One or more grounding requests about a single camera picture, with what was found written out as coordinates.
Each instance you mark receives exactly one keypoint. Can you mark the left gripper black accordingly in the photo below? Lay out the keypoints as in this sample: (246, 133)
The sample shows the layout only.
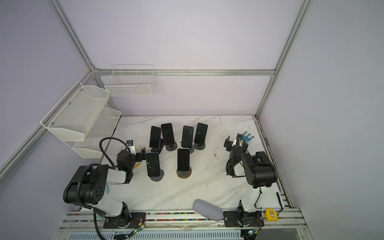
(139, 157)

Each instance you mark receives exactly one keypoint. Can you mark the white wire basket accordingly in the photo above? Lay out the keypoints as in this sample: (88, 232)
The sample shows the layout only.
(131, 81)

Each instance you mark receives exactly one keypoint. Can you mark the grey stand front left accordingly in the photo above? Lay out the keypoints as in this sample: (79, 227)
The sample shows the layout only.
(158, 178)

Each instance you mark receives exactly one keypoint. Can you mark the grey stand back right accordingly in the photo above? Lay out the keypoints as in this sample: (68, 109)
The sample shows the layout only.
(199, 146)

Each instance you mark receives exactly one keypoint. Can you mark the yellow tape measure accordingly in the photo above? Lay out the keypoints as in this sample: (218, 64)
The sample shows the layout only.
(271, 215)

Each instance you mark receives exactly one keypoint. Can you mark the black phone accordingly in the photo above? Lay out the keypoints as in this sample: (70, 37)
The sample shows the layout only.
(187, 137)
(183, 160)
(155, 137)
(201, 133)
(153, 165)
(168, 133)

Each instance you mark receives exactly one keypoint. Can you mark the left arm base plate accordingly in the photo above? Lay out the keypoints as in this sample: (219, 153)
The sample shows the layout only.
(135, 220)

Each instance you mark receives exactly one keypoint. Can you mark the brown base stand front right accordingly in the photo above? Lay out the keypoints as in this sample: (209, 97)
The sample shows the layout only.
(184, 174)

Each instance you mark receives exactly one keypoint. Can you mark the grey oval pouch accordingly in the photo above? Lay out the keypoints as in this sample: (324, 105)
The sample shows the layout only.
(208, 210)

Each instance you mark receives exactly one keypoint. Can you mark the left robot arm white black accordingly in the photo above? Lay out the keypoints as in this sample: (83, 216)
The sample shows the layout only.
(88, 187)

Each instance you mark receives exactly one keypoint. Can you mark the white mesh shelf upper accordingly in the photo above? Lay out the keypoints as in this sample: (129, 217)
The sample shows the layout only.
(72, 118)

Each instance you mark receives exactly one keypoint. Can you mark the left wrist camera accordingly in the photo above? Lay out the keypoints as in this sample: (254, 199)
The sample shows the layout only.
(131, 147)

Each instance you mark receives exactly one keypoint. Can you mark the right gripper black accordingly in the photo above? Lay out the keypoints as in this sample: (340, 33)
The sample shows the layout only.
(226, 144)

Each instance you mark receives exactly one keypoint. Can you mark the aluminium front rail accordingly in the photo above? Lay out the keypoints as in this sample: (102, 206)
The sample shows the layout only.
(185, 220)

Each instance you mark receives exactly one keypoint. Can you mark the white mesh shelf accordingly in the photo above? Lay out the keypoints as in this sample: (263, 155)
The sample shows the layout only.
(103, 127)
(72, 118)

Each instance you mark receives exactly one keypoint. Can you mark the white mesh shelf lower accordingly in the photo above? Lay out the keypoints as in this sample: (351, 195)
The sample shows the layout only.
(103, 127)

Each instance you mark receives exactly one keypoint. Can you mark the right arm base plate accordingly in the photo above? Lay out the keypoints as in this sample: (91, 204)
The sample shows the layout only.
(243, 219)

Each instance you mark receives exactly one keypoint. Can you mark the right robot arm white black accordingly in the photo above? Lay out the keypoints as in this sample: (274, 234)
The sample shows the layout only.
(260, 174)

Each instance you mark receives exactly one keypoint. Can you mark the blue rake yellow handle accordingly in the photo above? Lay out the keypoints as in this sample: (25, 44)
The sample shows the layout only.
(247, 137)

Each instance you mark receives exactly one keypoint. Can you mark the black stand back left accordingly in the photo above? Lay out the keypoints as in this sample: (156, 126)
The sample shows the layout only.
(160, 148)

